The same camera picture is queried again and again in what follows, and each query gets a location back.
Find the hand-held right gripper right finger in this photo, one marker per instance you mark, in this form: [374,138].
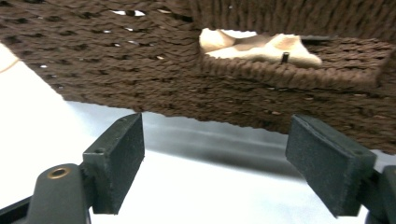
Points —
[327,168]

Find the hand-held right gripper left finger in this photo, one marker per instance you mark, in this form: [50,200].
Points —
[116,161]

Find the brown woven basket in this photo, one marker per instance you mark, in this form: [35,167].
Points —
[140,71]

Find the beige sock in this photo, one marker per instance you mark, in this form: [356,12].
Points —
[264,49]

